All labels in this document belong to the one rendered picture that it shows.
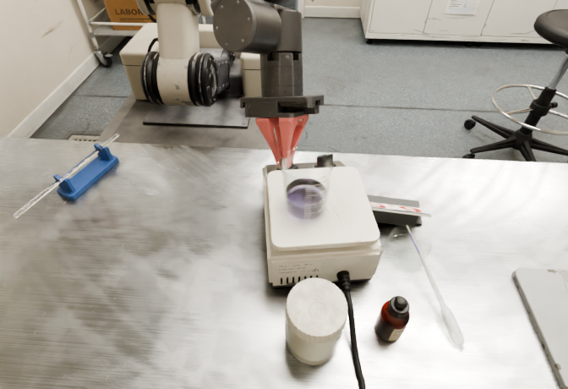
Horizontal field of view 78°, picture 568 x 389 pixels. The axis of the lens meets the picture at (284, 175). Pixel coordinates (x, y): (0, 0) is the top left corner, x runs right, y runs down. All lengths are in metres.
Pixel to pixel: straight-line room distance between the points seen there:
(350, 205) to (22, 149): 0.59
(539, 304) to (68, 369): 0.53
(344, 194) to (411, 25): 2.53
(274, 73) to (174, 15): 0.75
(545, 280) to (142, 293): 0.49
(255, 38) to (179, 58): 0.78
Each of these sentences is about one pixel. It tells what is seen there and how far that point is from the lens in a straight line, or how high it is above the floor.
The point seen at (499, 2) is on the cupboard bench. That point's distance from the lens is 3.04.
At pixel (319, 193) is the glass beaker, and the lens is 0.37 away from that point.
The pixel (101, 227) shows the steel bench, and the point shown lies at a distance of 0.57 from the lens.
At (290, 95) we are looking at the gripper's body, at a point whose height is 0.91.
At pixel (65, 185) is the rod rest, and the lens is 0.62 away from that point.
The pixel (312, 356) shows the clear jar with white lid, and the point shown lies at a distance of 0.39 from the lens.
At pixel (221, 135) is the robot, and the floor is 0.36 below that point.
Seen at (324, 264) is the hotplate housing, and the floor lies 0.80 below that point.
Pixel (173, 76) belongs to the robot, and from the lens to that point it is 1.16.
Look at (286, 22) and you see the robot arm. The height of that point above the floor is 0.98.
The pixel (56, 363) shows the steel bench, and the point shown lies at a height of 0.75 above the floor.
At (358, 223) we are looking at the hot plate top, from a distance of 0.41.
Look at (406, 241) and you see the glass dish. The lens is 0.51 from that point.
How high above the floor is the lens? 1.15
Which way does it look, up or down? 44 degrees down
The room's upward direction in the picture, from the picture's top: straight up
